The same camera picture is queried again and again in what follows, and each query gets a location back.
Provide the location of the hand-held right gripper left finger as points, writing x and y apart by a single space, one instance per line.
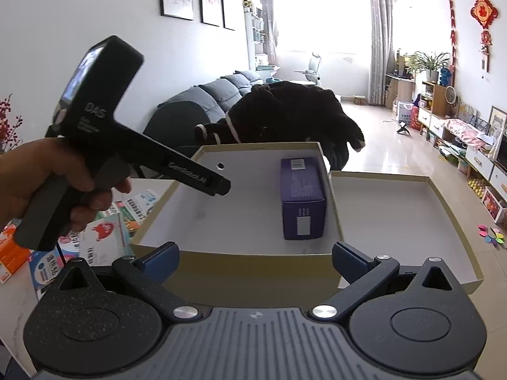
162 262

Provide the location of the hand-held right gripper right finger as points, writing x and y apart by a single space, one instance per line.
348 257

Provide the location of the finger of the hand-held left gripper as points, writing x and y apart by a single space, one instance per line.
220 187

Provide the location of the beige cardboard box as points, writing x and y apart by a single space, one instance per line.
237 206

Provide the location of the green and white medicine box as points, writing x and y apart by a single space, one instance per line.
132 214

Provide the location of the white box with red cartoon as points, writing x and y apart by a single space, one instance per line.
105 237

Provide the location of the blue and white medicine box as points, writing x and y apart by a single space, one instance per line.
149 200

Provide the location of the beige cardboard box lid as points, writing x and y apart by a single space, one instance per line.
396 213

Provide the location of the purple medicine box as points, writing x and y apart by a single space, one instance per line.
303 198

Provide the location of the pink and white medicine box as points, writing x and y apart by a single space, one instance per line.
69 242

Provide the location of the white marble desktop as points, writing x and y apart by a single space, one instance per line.
18 312

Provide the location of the person's left hand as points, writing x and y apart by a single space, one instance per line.
31 170

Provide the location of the grey sofa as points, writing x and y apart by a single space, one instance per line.
210 95

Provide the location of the black fuzzy jacket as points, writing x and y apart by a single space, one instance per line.
297 114

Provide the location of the black mini tripod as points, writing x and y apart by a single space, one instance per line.
404 128

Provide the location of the colourful paper pinwheel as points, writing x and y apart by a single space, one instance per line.
491 236

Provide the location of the box of yellow fruit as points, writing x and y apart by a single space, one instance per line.
477 188

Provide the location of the orange tissue box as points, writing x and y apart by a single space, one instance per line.
12 251

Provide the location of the white office chair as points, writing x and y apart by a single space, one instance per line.
313 67

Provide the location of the tall white shelf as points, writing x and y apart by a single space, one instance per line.
253 35

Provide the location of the red printed box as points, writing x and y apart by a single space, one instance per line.
495 206

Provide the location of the framed pale art print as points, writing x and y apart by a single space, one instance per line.
228 6

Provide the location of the small wooden stool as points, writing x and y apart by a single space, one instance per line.
359 99

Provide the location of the white low cabinet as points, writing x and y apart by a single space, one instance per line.
477 157

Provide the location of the grey curtain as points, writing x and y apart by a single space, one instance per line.
267 27
382 47

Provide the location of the pink cloth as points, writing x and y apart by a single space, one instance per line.
465 132

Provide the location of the small yellow toy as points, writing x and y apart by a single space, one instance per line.
248 4

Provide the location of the small wooden desk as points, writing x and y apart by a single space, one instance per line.
400 87

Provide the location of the wooden shelf unit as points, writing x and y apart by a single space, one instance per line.
435 95

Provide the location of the bright window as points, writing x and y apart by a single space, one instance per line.
321 19

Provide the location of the small framed photo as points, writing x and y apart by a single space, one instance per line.
498 120

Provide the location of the blue figurine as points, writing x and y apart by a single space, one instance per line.
446 76

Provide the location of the potted green plant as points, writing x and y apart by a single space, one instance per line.
429 63

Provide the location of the red knot wall ornament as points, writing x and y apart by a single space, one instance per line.
484 12

